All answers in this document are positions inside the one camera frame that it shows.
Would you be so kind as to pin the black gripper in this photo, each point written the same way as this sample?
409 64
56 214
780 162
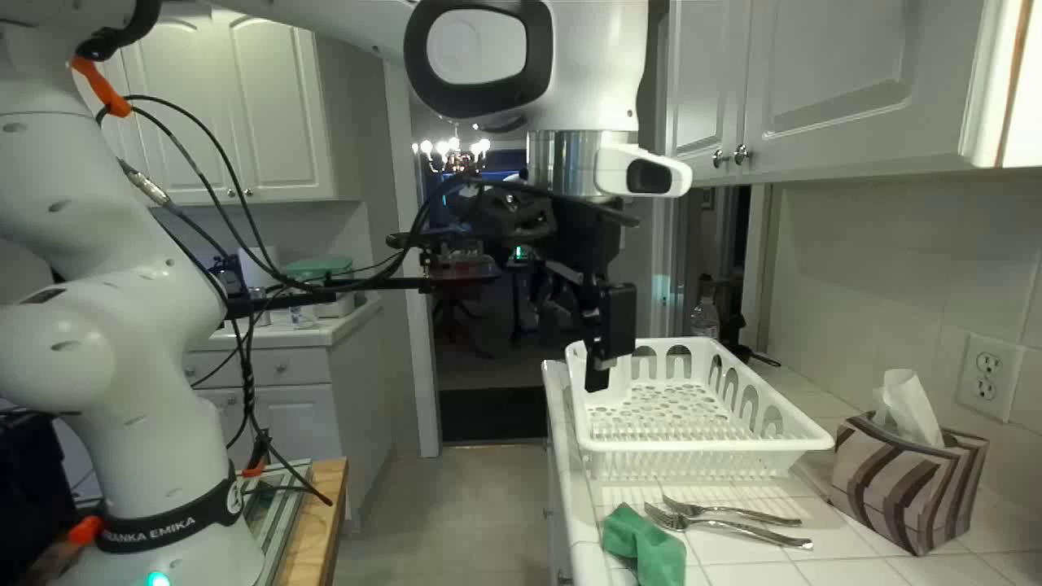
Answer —
588 237

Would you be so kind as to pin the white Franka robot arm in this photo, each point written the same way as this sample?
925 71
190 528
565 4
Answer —
131 360

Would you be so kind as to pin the white plastic dish rack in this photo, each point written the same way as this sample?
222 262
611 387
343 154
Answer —
695 433

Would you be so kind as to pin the clear plastic water bottle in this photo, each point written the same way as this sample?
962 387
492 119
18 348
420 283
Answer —
703 309

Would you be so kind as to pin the silver cabinet knob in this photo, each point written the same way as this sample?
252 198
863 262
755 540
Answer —
720 160
743 154

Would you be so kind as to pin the green cloth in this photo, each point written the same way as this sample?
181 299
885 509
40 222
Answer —
645 548

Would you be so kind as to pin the small silver fork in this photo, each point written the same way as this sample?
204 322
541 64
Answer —
737 509

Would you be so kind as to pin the large silver fork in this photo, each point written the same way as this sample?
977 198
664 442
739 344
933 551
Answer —
726 528

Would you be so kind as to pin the lit chandelier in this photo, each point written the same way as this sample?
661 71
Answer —
450 151

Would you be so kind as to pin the white base cabinet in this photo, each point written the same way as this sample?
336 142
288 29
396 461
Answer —
327 412

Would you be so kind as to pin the green box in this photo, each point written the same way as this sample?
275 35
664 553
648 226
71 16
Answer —
317 269

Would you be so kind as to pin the wooden table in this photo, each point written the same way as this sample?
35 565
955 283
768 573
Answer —
319 532

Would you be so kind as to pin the white panel door cabinet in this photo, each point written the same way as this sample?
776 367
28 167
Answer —
228 109

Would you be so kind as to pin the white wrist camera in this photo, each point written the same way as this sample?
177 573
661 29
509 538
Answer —
638 170

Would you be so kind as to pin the black camera mount rod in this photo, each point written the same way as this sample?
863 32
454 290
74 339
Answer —
359 283

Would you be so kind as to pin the white upper wall cabinets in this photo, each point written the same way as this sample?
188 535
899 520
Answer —
848 76

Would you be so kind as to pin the metal base plate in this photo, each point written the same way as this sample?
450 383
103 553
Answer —
278 509

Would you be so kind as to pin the white wall outlet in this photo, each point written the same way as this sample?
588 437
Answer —
992 374

